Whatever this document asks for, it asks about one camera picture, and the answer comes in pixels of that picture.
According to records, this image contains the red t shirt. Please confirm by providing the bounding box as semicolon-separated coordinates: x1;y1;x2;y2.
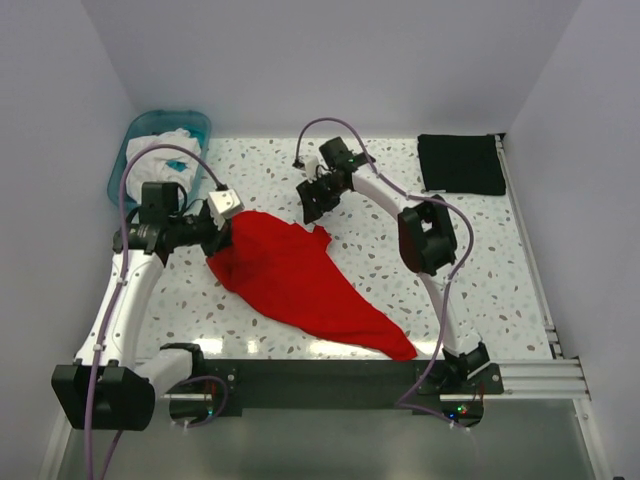
207;211;417;362

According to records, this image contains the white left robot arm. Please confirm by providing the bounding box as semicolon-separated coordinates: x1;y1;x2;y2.
51;182;244;431

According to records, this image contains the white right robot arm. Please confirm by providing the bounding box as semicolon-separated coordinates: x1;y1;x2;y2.
293;137;490;382

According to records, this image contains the white crumpled t shirt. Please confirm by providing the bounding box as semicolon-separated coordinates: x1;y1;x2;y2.
126;132;200;203

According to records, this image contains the teal plastic laundry basket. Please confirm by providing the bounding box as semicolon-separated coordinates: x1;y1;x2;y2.
107;110;212;211

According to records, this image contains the black folded t shirt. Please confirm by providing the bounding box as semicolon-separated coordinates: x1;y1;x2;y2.
417;134;506;196

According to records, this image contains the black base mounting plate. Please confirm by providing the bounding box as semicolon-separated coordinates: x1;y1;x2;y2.
148;358;503;426

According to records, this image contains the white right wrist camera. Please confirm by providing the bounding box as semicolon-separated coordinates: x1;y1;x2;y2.
301;155;320;182

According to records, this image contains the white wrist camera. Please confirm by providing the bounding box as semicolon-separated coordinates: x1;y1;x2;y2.
207;189;244;223
301;155;320;182

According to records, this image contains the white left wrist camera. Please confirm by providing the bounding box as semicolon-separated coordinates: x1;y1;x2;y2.
207;189;244;223

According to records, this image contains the aluminium front frame rail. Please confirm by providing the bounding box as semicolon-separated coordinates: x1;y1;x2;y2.
62;355;592;400

